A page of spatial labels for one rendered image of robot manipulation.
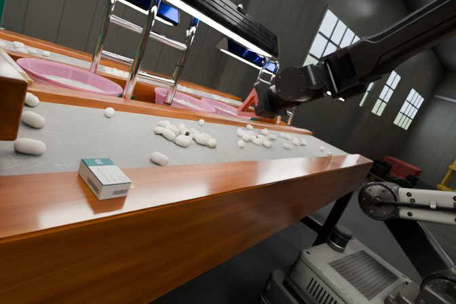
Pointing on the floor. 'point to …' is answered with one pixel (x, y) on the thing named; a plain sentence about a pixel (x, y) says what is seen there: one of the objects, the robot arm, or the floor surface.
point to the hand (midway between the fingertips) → (240, 112)
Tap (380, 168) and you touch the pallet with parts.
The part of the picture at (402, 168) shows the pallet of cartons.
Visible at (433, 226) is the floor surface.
